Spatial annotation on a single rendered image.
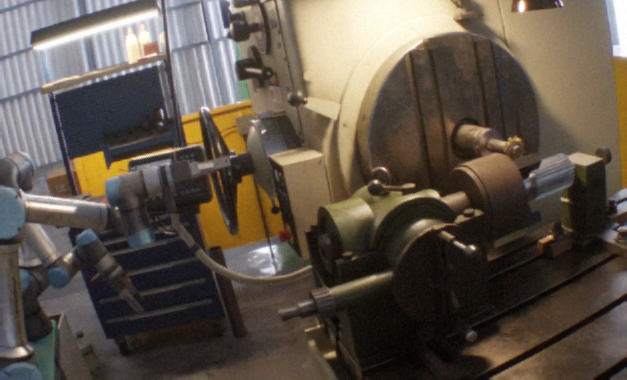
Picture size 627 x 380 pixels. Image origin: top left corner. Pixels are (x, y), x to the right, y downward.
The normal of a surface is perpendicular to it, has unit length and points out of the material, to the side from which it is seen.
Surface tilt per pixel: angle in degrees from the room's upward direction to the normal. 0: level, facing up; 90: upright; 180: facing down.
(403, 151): 90
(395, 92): 90
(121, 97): 90
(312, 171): 90
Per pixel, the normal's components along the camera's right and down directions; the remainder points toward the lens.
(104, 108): 0.21, 0.18
